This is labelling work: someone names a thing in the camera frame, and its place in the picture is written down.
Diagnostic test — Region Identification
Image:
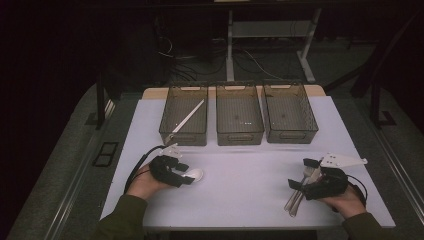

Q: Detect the black floor cable bundle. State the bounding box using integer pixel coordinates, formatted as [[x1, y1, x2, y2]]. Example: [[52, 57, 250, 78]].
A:
[[156, 33, 229, 84]]

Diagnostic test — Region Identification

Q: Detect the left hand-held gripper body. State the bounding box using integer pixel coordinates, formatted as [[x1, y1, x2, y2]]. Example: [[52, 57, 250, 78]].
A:
[[148, 143, 188, 188]]

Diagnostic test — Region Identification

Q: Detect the black slanted stand leg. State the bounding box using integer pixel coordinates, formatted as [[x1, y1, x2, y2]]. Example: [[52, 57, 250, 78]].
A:
[[349, 9, 423, 98]]

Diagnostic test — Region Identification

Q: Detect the white spoon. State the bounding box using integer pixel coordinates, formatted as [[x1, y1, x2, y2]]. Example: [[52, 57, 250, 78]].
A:
[[184, 168, 204, 184]]

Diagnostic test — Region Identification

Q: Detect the left hand-held gripper cable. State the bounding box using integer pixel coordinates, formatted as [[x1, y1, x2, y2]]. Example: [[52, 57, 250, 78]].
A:
[[123, 144, 168, 195]]

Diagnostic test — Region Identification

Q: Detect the person's right hand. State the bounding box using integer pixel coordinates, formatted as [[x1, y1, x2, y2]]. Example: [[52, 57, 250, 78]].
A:
[[318, 186, 368, 220]]

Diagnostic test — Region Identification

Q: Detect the white metal stand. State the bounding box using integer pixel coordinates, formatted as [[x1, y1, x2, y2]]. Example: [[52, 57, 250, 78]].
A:
[[225, 8, 323, 84]]

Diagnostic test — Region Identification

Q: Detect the white floor cable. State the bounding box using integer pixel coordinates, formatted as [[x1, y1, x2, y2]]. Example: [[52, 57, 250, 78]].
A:
[[242, 49, 285, 82]]

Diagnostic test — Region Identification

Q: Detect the white table mat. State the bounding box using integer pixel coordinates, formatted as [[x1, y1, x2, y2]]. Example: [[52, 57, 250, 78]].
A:
[[99, 95, 397, 230]]

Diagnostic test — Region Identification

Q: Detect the person's left hand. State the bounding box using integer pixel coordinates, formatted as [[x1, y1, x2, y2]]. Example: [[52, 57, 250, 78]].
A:
[[126, 164, 172, 201]]

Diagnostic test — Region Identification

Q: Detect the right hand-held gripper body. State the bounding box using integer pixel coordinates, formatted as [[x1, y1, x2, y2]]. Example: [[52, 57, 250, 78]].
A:
[[300, 153, 369, 201]]

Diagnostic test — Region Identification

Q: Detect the metal floor rail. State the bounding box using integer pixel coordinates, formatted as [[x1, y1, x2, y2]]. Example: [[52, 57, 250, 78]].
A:
[[354, 99, 424, 216], [43, 99, 116, 240]]

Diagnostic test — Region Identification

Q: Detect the brown transparent plastic basket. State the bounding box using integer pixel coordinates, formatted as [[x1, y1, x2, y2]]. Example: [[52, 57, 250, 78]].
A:
[[215, 83, 265, 147], [158, 84, 209, 147], [263, 82, 319, 145]]

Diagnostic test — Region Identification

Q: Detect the black upright stand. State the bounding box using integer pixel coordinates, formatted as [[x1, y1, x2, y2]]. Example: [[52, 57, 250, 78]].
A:
[[95, 73, 116, 131], [369, 81, 398, 130]]

